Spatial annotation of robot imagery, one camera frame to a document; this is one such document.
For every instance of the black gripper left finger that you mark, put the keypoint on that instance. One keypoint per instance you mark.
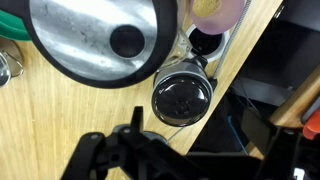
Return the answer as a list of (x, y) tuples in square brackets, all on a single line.
[(100, 156)]

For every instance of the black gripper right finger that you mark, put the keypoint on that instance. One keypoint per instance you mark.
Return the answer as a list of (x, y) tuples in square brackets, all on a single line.
[(280, 150)]

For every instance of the stainless steel pot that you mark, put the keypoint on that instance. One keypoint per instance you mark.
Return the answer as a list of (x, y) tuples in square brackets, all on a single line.
[(181, 100)]

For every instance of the orange plastic object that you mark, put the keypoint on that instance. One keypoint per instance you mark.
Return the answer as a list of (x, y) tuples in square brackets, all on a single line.
[(313, 126)]

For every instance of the pink plastic cup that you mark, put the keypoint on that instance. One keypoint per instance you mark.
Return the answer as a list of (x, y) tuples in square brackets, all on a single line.
[(216, 20)]

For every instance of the green round plate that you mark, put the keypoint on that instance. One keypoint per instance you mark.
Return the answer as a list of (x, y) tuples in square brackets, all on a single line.
[(10, 28)]

